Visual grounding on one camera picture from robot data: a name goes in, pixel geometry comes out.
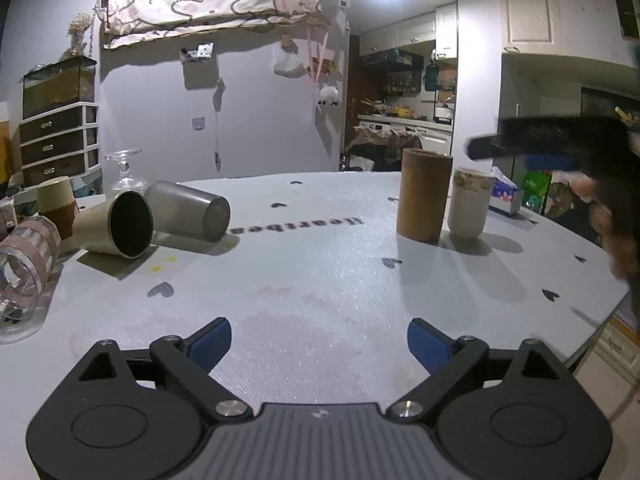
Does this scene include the white black drawer unit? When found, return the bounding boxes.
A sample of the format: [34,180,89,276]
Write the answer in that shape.
[18,102,100,188]

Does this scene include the beige cup black inside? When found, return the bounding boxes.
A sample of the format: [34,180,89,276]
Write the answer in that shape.
[73,191,154,259]

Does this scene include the blue tissue box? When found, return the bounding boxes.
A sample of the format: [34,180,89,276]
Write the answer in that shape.
[489,166,524,217]

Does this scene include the white washing machine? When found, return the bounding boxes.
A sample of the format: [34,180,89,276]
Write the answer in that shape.
[358,115,390,131]

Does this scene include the upside-down wine glass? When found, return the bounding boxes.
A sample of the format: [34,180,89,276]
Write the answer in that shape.
[105,148,148,200]

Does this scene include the wall shelf small holder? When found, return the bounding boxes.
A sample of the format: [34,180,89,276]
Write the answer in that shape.
[180,42,215,65]

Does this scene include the white sheep plush hanging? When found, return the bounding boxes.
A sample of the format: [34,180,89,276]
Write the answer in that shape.
[318,84,340,106]

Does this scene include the chair with brown jacket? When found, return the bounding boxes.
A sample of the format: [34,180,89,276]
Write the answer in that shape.
[344,126,421,172]

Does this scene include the clear glass pink pattern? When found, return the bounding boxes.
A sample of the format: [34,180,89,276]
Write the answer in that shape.
[1,214,61,323]

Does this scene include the beige cup brown sleeve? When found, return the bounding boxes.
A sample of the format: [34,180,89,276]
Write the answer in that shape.
[36,177,78,240]

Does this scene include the dried flower vase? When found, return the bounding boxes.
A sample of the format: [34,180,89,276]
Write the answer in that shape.
[67,12,93,56]

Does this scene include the grey wall switch plate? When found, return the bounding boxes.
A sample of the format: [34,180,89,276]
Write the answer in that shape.
[192,117,205,131]

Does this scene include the white upper kitchen cabinets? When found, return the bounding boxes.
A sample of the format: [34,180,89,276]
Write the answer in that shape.
[359,2,458,60]

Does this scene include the green shopping bag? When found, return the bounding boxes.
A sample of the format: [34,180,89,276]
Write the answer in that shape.
[522,171,552,214]

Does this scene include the tall brown bamboo cup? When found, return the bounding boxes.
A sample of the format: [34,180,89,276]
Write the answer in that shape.
[396,148,452,244]

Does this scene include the person's right hand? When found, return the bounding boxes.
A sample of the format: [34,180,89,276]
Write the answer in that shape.
[570,174,639,282]

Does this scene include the white plastic bag hanging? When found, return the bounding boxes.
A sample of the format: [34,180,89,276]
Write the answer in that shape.
[272,49,307,78]

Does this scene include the white floral paper cup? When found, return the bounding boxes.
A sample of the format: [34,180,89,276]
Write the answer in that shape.
[447,168,495,240]

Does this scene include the glass fish tank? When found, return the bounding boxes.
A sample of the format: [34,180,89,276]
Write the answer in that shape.
[22,55,98,119]

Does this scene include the silver metal cup lying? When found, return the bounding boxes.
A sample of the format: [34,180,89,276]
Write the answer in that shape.
[144,180,231,243]

